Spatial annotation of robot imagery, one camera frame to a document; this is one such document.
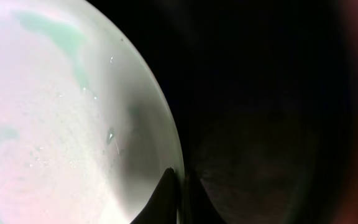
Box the mint green plate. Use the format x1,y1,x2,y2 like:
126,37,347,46
0,0,185,223

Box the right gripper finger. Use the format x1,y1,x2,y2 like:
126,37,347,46
131,168,179,224

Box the round black tray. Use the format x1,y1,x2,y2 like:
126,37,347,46
94,1,352,223

